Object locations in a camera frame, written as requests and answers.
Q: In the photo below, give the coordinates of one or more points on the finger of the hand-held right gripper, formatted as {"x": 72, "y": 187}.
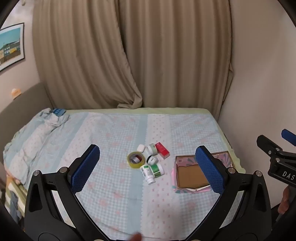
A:
{"x": 289, "y": 136}
{"x": 268, "y": 146}

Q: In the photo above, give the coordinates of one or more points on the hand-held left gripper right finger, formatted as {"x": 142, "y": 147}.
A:
{"x": 210, "y": 171}

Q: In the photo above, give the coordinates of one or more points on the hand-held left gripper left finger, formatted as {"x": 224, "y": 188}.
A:
{"x": 85, "y": 169}

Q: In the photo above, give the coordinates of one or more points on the cardboard box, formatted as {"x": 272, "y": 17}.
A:
{"x": 189, "y": 176}

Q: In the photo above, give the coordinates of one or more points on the clear tape roll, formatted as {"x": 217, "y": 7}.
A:
{"x": 129, "y": 162}

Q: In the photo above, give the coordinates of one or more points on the red and silver jar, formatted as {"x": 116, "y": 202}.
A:
{"x": 136, "y": 159}

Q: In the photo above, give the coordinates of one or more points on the green striped jar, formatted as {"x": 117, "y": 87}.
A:
{"x": 157, "y": 170}

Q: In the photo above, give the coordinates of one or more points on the red box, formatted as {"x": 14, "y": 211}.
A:
{"x": 161, "y": 150}

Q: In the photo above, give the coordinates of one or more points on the white jar dark lid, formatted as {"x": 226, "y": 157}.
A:
{"x": 152, "y": 160}

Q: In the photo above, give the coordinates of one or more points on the white earbuds case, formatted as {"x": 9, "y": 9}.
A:
{"x": 140, "y": 147}

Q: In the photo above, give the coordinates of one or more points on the white bottle green label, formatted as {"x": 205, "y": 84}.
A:
{"x": 146, "y": 172}

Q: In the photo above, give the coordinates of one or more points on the pale green jar white lid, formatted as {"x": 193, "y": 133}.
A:
{"x": 151, "y": 148}

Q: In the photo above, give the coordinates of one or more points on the person's right hand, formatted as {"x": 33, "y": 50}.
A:
{"x": 284, "y": 200}

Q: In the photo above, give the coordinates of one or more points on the crumpled blue quilt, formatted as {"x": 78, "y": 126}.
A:
{"x": 34, "y": 139}

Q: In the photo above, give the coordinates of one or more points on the small blue packet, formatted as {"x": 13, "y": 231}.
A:
{"x": 58, "y": 112}

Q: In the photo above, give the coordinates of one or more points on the pale green fitted sheet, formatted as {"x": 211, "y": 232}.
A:
{"x": 161, "y": 109}

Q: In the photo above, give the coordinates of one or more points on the striped cloth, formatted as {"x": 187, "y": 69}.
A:
{"x": 13, "y": 201}

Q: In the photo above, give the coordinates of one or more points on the grey padded headboard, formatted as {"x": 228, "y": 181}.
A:
{"x": 27, "y": 104}

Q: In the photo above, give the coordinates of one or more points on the small orange object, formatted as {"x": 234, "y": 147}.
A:
{"x": 16, "y": 91}

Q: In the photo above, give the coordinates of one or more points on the beige curtain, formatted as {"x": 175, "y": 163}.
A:
{"x": 175, "y": 53}
{"x": 81, "y": 53}

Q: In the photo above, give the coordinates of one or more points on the framed wall poster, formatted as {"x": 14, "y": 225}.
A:
{"x": 11, "y": 46}

